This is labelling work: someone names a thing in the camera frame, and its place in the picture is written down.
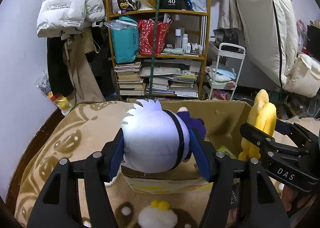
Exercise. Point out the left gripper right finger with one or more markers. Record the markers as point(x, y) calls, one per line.
point(259, 203)

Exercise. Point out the teal bag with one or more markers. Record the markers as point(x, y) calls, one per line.
point(125, 39)

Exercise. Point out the wooden bookshelf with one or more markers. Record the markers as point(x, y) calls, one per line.
point(202, 33)

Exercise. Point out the white puffer jacket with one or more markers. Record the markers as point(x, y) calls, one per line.
point(58, 18)

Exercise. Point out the beige coat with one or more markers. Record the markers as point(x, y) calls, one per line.
point(86, 88)

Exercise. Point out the white fluffy chick plush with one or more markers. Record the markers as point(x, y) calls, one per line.
point(157, 214)

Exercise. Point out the white haired purple plush doll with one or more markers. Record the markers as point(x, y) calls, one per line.
point(157, 140)

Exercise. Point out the right hand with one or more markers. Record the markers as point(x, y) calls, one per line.
point(288, 195)

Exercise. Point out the green pole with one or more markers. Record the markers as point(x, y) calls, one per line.
point(154, 44)

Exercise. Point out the cardboard box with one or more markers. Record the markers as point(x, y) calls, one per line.
point(222, 120)

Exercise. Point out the white rolling cart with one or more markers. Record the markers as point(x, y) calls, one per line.
point(220, 76)

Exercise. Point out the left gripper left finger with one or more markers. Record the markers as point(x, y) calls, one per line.
point(58, 204)

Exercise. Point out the red gift bag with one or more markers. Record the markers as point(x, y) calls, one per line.
point(146, 34)

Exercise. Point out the green tissue pack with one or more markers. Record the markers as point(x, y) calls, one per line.
point(226, 151)

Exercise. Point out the yellow plush toy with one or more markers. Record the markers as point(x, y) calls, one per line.
point(262, 116)

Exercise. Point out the stack of books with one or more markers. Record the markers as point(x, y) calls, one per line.
point(165, 78)

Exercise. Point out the black Face tissue pack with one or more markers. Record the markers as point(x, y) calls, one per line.
point(234, 199)

